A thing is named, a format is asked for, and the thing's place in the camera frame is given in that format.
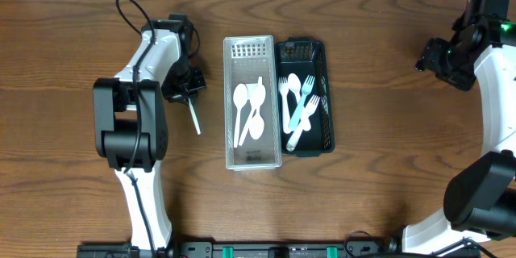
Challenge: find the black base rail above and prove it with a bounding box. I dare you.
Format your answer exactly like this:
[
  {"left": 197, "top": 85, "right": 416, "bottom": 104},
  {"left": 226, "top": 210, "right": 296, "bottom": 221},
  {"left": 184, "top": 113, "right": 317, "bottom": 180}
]
[{"left": 76, "top": 231, "right": 481, "bottom": 258}]

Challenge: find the white label sticker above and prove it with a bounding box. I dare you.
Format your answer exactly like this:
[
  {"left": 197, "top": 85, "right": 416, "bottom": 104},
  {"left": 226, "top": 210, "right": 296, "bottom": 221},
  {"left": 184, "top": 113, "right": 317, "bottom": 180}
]
[{"left": 245, "top": 83, "right": 258, "bottom": 100}]

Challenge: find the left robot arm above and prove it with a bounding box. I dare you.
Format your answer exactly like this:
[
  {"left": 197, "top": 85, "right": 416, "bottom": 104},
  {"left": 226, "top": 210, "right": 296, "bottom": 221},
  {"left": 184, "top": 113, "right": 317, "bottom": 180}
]
[{"left": 77, "top": 14, "right": 206, "bottom": 257}]

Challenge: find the light teal plastic fork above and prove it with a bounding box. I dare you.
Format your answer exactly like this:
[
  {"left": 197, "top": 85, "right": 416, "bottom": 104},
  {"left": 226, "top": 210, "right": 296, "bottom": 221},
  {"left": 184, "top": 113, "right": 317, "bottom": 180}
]
[{"left": 287, "top": 74, "right": 316, "bottom": 132}]

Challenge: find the black plastic basket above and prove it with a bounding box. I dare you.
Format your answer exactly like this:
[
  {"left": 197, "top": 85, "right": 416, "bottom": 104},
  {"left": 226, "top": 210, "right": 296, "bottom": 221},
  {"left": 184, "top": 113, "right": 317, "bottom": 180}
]
[{"left": 275, "top": 37, "right": 335, "bottom": 157}]

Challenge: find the white plastic spoon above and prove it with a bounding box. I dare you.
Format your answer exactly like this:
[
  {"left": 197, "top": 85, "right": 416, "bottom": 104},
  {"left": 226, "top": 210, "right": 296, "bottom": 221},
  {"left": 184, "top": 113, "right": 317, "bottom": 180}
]
[
  {"left": 233, "top": 83, "right": 248, "bottom": 148},
  {"left": 188, "top": 98, "right": 202, "bottom": 135},
  {"left": 248, "top": 77, "right": 266, "bottom": 140},
  {"left": 239, "top": 83, "right": 266, "bottom": 146},
  {"left": 286, "top": 73, "right": 313, "bottom": 132}
]

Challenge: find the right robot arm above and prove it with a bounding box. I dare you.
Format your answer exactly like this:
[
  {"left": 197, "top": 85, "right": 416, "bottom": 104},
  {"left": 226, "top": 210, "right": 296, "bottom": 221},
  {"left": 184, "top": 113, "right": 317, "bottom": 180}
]
[{"left": 387, "top": 0, "right": 515, "bottom": 257}]

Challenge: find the clear plastic basket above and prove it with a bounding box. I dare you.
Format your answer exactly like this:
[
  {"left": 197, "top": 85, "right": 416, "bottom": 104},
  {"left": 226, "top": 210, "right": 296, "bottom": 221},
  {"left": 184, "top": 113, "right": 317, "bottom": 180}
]
[{"left": 223, "top": 35, "right": 281, "bottom": 171}]

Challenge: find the white plastic fork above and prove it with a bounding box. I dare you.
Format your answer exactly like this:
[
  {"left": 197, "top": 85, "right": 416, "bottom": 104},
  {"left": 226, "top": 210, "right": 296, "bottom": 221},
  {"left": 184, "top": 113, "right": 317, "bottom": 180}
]
[
  {"left": 278, "top": 77, "right": 292, "bottom": 134},
  {"left": 286, "top": 95, "right": 320, "bottom": 152}
]

